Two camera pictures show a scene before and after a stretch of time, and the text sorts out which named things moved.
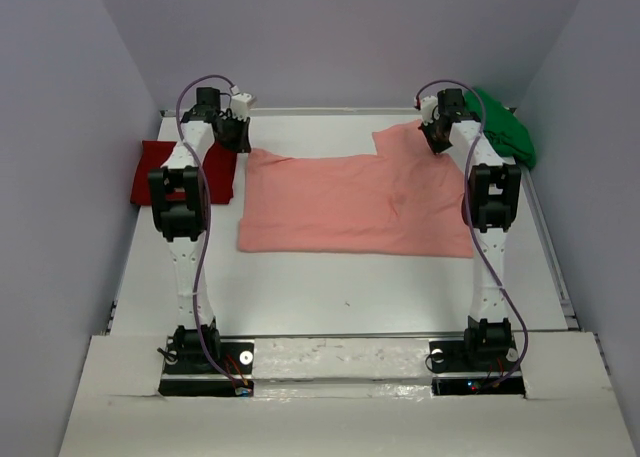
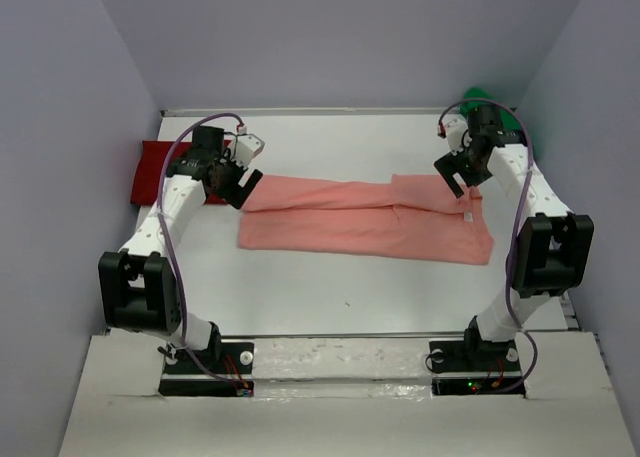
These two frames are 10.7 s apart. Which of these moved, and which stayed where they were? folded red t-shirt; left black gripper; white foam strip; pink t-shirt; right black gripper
Moved: left black gripper; pink t-shirt; right black gripper
Stayed: white foam strip; folded red t-shirt
